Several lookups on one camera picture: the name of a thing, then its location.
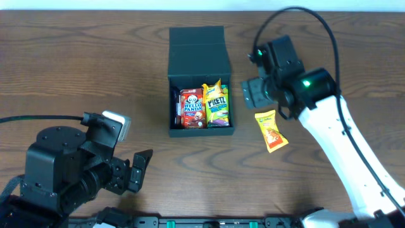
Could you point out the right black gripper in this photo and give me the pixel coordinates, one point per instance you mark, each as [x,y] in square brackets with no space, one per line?
[253,93]

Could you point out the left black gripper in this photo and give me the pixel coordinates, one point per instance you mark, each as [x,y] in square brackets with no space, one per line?
[118,177]

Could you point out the green Pretz box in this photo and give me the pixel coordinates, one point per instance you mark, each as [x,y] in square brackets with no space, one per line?
[217,110]

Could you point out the small yellow lemon snack packet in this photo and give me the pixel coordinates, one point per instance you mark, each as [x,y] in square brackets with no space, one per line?
[212,91]

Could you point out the red Hello Panda box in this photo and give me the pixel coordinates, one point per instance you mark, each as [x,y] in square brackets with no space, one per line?
[193,110]

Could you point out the black gift box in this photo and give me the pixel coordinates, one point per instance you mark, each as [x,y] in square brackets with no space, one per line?
[197,56]

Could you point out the Dairy Milk chocolate bar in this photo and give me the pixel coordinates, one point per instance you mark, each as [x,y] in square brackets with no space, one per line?
[176,106]

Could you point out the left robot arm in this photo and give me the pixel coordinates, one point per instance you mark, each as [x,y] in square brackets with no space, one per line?
[66,168]

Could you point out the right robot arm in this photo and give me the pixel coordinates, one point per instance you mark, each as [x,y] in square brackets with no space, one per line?
[377,199]

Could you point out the long yellow Julie's snack packet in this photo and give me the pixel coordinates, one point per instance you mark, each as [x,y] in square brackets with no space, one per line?
[271,134]

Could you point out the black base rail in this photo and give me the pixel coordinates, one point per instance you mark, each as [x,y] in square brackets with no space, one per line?
[155,222]

